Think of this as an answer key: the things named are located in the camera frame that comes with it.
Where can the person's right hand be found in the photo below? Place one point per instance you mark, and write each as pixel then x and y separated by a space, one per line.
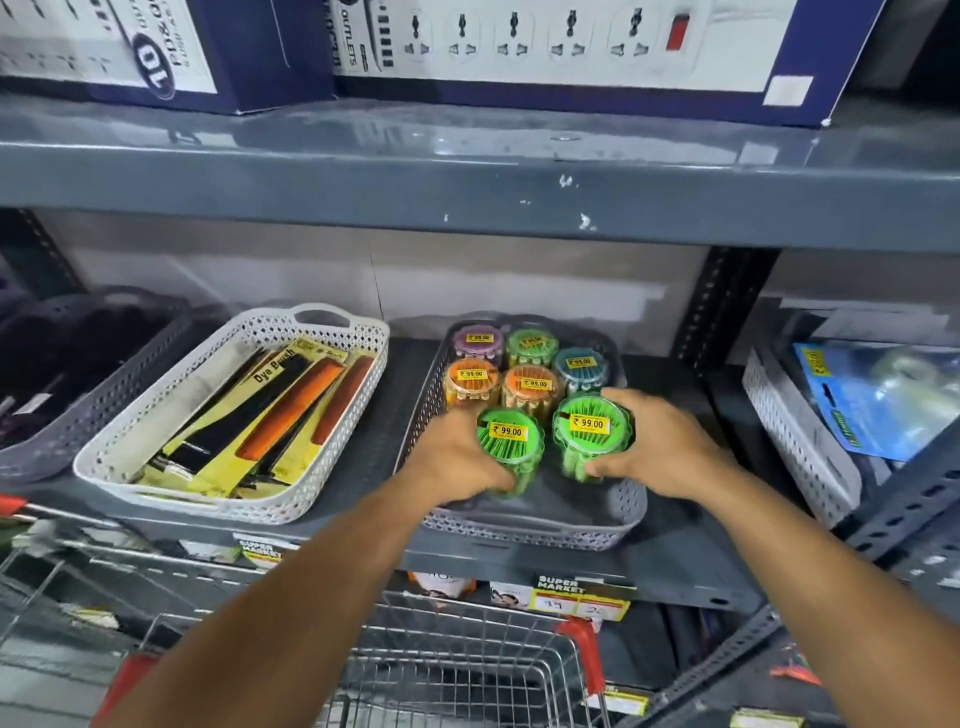
pixel 667 450

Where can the person's left hand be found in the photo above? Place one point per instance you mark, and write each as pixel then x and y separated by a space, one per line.
pixel 442 457

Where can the person's right thumb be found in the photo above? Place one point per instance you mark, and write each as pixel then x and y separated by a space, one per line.
pixel 609 465

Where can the person's left thumb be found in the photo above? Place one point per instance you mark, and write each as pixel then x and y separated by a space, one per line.
pixel 491 482

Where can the green lid jar of sticks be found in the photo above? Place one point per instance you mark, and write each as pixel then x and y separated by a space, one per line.
pixel 591 431
pixel 532 346
pixel 511 439

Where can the person's right forearm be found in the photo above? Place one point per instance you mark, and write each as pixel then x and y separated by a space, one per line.
pixel 825 585

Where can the person's left forearm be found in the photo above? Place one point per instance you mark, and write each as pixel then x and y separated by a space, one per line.
pixel 285 615

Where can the grey perforated plastic basket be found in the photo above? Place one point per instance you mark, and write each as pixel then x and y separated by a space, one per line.
pixel 555 517

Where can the teal lid jar of sticks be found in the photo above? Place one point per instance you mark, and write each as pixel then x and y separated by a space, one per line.
pixel 580 367

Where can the orange lid jar of sticks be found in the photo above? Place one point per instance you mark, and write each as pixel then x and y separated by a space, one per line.
pixel 471 379
pixel 532 388

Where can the dark grey metal shelf board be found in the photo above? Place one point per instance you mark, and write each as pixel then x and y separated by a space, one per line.
pixel 675 555

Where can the yellow black shelf price label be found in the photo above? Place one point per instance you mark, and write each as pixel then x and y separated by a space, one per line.
pixel 579 598
pixel 262 551

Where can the purple lid jar of sticks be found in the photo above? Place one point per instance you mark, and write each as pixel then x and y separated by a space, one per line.
pixel 478 341

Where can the brown dye brush yellow packet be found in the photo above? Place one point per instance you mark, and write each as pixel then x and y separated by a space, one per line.
pixel 341 401

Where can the white perforated basket with packets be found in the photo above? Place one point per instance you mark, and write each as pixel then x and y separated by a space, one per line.
pixel 802 435

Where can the black perforated shelf upright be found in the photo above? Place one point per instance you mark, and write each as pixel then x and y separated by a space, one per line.
pixel 724 300

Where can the orange dye brush yellow packet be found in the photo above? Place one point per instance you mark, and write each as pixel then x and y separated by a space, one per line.
pixel 292 409

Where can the black dye brush yellow packet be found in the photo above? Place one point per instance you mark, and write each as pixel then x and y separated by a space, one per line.
pixel 240 416

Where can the blue blister packet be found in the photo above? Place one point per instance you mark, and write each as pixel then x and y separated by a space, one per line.
pixel 877 397

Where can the white perforated plastic basket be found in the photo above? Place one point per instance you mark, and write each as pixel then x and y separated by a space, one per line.
pixel 150 420

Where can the dark grey perforated basket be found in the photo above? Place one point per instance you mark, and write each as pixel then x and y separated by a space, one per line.
pixel 82 390

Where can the large power strip box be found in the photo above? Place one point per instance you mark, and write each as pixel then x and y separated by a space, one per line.
pixel 570 45

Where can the blue white power strip box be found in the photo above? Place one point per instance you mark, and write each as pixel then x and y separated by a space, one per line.
pixel 150 45

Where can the grey slotted angle rail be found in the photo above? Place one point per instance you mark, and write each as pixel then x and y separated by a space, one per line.
pixel 900 502

